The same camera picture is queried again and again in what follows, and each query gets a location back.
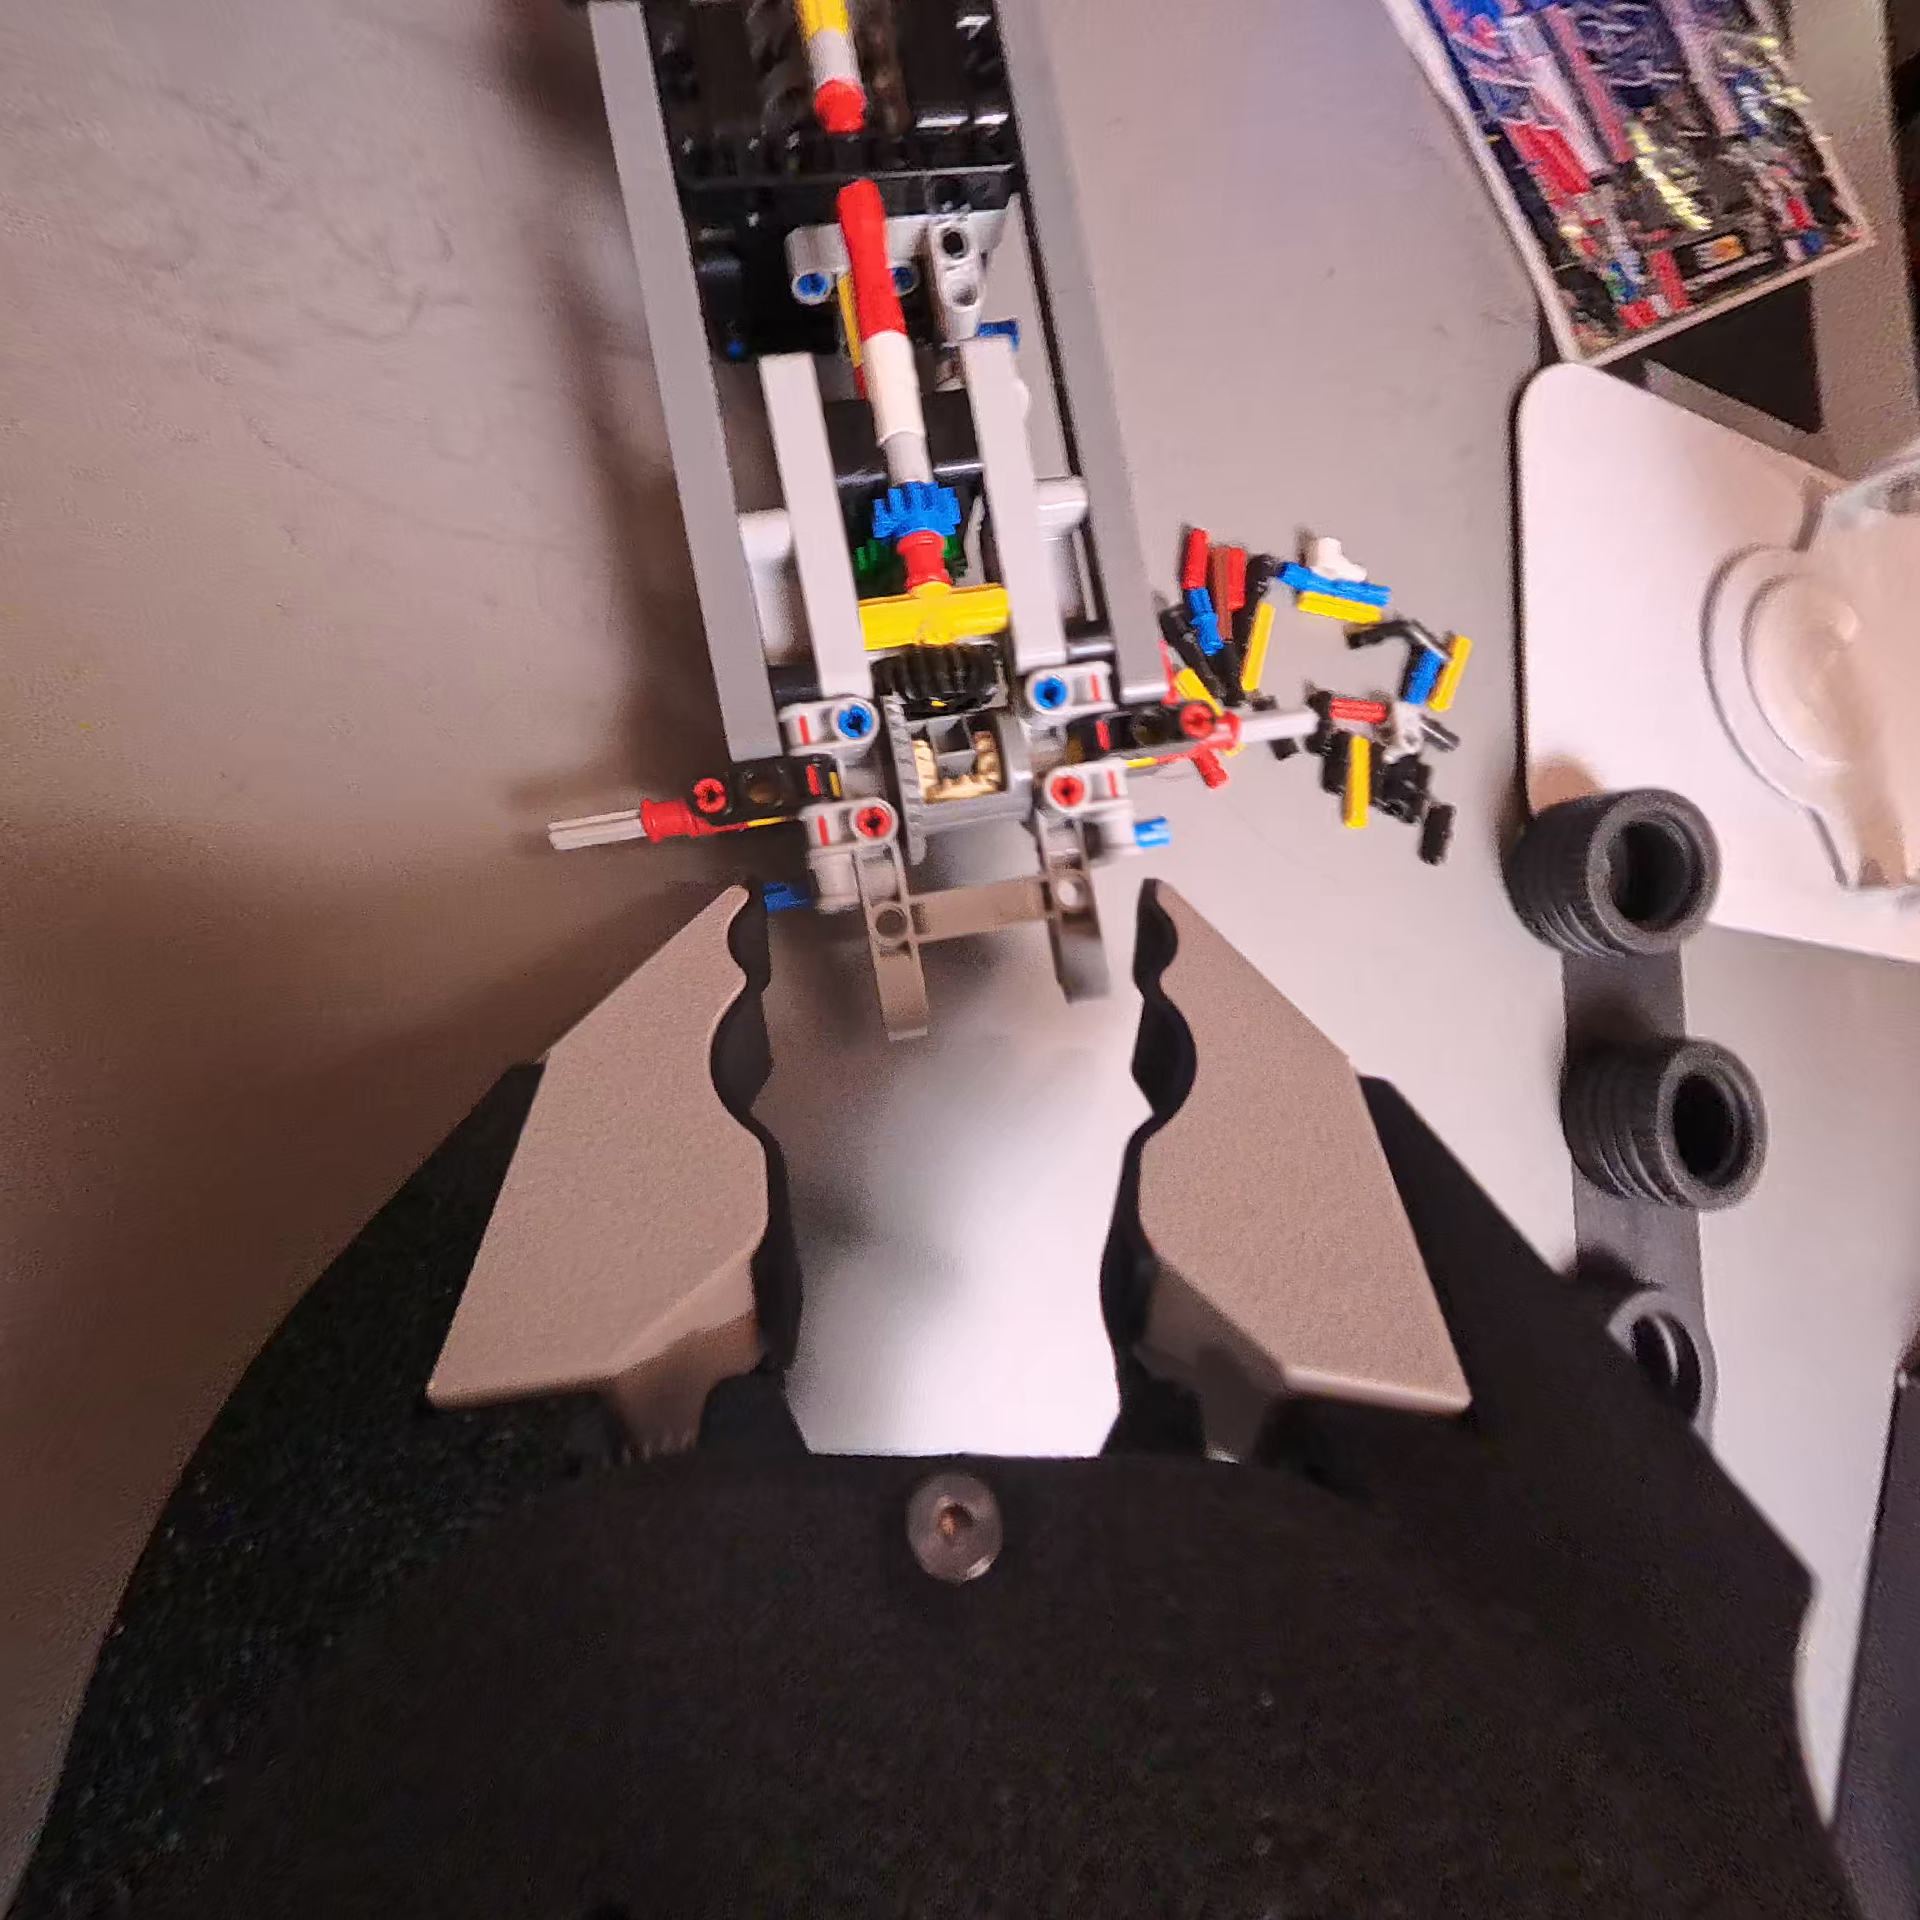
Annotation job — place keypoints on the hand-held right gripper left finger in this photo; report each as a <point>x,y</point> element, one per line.
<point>616,1214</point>

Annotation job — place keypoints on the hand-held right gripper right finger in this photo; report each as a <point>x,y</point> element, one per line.
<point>1290,1214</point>

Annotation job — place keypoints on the lego car chassis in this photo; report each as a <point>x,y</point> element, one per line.
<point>810,494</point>

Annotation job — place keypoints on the black rubber lego tyre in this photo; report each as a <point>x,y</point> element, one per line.
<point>1621,1125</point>
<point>1575,879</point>
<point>1628,1349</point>

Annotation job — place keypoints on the pile of small lego pieces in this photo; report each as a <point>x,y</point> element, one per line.
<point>1349,599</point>

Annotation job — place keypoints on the white book stand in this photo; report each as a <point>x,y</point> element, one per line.
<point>1621,599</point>

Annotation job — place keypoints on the colourful sticker sheet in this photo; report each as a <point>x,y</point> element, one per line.
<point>1636,165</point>

